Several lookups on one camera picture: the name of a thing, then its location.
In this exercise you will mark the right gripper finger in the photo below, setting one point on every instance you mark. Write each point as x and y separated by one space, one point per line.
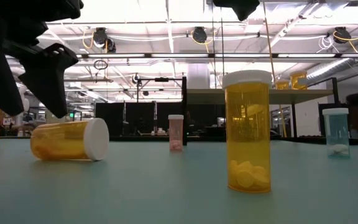
241 7

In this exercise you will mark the amber pill bottle white cap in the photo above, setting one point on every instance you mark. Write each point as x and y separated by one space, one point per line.
61 140
298 81
282 85

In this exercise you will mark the pink pill bottle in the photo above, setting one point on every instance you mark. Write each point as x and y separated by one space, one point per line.
176 133

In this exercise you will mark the blue pill bottle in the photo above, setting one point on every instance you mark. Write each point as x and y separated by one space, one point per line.
337 133

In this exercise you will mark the white robot figure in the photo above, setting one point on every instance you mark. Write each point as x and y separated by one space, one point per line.
26 102

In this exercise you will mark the black partition panel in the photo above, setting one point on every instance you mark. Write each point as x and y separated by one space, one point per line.
113 118

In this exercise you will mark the long ceiling light bar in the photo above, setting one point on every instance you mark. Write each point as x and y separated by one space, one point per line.
120 55

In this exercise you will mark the black overhead bar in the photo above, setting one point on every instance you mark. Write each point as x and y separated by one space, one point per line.
162 79

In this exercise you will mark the amber bottle with yellow tablets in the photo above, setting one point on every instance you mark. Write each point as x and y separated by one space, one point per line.
247 140

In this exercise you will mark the silver ventilation duct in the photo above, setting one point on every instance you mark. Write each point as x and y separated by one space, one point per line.
337 67

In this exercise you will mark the wooden shelf black frame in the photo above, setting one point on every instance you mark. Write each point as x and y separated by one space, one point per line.
315 96

